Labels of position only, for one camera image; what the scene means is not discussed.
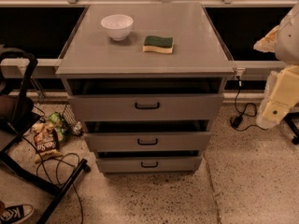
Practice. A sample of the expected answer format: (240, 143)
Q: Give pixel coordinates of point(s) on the green snack bag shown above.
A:
(61, 126)

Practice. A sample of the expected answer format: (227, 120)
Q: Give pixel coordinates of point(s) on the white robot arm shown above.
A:
(281, 92)

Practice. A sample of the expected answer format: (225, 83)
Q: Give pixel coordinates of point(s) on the green yellow sponge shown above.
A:
(153, 43)

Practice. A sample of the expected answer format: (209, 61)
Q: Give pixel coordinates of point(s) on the grey top drawer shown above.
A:
(144, 99)

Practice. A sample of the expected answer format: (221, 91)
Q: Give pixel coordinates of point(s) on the white ceramic bowl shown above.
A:
(117, 26)

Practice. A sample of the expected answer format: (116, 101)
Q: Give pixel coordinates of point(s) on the black white sneaker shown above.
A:
(16, 214)

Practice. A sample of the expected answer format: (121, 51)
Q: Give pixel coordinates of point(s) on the grey bottom drawer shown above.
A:
(149, 164)

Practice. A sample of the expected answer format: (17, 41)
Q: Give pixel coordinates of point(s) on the grey drawer cabinet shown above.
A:
(197, 52)

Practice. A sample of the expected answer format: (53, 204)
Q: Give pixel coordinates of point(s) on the grey drawer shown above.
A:
(149, 164)
(135, 136)
(144, 99)

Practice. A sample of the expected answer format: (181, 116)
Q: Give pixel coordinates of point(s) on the wire mesh basket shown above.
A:
(69, 116)

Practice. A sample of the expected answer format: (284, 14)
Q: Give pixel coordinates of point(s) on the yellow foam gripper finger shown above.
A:
(267, 43)
(281, 94)

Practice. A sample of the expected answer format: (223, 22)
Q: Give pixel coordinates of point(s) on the brown snack bag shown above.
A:
(46, 142)

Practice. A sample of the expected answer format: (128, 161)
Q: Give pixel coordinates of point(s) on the grey middle drawer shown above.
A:
(135, 136)

